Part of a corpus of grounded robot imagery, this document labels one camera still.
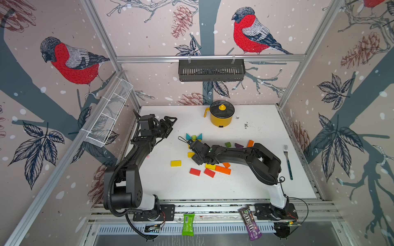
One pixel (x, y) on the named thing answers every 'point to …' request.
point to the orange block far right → (251, 143)
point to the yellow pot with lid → (221, 113)
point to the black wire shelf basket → (214, 69)
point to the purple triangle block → (238, 146)
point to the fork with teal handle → (286, 149)
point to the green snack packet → (188, 226)
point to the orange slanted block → (222, 170)
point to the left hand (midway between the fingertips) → (177, 119)
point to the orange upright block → (227, 165)
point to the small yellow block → (210, 166)
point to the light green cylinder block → (194, 137)
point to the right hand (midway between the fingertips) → (200, 150)
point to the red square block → (194, 171)
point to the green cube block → (228, 144)
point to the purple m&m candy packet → (251, 226)
